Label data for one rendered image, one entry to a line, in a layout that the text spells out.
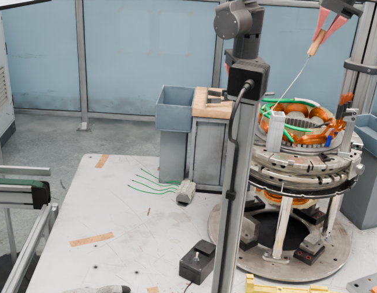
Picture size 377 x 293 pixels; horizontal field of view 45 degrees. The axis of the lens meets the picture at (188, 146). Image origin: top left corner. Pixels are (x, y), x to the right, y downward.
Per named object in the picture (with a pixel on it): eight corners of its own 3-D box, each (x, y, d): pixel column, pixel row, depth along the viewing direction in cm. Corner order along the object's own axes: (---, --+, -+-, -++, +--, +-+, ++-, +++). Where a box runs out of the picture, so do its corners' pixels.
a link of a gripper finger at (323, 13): (333, 53, 98) (357, 12, 94) (303, 38, 98) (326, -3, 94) (331, 48, 104) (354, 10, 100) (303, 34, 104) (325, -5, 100)
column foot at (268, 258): (263, 252, 116) (263, 249, 115) (288, 257, 114) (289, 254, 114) (262, 260, 113) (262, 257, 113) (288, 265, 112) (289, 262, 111)
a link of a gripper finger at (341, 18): (330, 51, 98) (354, 10, 94) (300, 36, 98) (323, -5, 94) (329, 46, 104) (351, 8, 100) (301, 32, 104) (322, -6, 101)
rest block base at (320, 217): (315, 225, 127) (316, 220, 126) (292, 212, 132) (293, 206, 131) (324, 219, 130) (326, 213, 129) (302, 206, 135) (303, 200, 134)
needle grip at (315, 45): (309, 54, 101) (323, 29, 99) (305, 52, 102) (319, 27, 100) (315, 57, 102) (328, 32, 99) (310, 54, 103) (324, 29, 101)
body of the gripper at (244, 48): (237, 71, 95) (241, 36, 92) (223, 56, 104) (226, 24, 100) (266, 71, 97) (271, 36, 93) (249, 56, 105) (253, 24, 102)
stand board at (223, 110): (191, 115, 130) (192, 108, 129) (195, 93, 147) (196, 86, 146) (260, 122, 130) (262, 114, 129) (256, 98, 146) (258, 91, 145)
